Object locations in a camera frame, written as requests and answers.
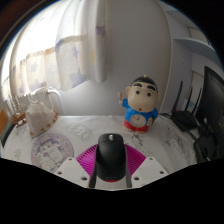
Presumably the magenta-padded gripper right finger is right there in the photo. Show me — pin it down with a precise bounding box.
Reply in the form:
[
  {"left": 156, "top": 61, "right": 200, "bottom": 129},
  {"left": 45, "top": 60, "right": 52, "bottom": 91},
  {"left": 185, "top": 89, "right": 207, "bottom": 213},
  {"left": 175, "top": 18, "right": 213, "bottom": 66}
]
[{"left": 123, "top": 143, "right": 169, "bottom": 190}]

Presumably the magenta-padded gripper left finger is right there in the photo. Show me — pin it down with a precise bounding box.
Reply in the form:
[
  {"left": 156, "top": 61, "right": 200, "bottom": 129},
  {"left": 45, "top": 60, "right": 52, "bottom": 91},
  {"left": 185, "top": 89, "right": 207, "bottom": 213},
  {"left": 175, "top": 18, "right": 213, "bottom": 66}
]
[{"left": 54, "top": 144, "right": 100, "bottom": 190}]

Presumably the black computer mouse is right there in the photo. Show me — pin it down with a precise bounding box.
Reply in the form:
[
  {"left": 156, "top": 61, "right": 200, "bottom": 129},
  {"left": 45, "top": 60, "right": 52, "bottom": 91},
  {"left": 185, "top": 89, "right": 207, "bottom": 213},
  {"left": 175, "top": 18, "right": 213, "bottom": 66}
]
[{"left": 95, "top": 132, "right": 128, "bottom": 183}]

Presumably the round printed mouse pad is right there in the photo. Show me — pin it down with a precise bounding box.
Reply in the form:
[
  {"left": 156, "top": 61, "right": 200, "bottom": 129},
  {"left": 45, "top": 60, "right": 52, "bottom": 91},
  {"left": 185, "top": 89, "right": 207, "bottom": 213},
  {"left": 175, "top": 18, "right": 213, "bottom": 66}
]
[{"left": 30, "top": 132, "right": 75, "bottom": 174}]

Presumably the white printed tablecloth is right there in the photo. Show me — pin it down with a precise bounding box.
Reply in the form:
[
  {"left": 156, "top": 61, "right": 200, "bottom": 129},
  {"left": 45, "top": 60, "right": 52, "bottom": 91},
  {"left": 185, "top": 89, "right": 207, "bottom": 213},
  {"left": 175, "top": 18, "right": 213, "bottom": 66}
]
[{"left": 0, "top": 114, "right": 201, "bottom": 191}]

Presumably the black router with antennas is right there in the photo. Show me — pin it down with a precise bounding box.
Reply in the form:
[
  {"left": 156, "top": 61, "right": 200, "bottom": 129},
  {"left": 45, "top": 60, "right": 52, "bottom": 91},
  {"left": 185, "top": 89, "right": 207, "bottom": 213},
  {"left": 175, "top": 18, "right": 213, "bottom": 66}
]
[{"left": 163, "top": 80, "right": 204, "bottom": 132}]

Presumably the cartoon boy figurine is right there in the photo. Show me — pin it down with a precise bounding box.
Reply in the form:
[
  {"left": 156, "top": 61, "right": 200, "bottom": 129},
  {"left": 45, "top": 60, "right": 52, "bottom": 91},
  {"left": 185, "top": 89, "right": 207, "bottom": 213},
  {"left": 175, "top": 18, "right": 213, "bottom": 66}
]
[{"left": 118, "top": 75, "right": 161, "bottom": 134}]

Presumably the black box device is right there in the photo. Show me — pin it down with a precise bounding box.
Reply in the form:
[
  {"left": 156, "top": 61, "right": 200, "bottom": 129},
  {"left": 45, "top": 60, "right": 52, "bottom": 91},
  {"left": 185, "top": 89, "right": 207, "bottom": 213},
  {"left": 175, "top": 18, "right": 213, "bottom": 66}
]
[{"left": 193, "top": 129, "right": 224, "bottom": 164}]

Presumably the black keyboard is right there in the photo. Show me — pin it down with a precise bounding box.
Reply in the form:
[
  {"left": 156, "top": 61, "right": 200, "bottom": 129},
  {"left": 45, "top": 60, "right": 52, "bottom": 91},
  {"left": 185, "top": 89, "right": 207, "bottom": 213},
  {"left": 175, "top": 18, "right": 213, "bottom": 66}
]
[{"left": 0, "top": 123, "right": 16, "bottom": 148}]

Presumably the orange wooden chair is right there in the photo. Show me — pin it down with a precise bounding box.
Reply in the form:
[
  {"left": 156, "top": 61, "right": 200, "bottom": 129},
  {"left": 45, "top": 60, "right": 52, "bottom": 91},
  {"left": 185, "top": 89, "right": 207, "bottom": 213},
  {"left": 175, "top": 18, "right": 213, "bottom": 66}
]
[{"left": 0, "top": 108, "right": 9, "bottom": 136}]

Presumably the black monitor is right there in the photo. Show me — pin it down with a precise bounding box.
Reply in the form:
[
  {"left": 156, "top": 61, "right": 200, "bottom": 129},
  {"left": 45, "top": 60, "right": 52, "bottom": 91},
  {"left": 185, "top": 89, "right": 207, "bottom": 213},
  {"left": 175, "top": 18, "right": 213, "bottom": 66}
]
[{"left": 194, "top": 65, "right": 224, "bottom": 134}]

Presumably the white star-print curtain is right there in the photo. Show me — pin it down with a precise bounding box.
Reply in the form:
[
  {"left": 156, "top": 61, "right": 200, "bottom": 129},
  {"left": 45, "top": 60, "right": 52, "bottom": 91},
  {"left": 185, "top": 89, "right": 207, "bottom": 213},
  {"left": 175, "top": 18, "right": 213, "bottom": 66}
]
[{"left": 1, "top": 0, "right": 109, "bottom": 104}]

